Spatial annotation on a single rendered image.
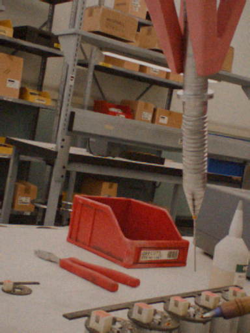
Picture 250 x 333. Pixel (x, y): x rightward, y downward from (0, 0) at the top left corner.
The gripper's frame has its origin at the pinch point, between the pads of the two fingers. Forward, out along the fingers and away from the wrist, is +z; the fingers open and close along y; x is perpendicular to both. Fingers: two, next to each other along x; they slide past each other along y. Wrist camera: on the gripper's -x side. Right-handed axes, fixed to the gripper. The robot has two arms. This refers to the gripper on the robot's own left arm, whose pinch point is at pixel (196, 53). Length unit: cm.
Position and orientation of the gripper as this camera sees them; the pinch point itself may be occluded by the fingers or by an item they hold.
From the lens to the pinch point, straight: 24.2
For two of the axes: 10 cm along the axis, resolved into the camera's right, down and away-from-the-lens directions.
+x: -6.2, 2.7, -7.4
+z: 0.3, 9.5, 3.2
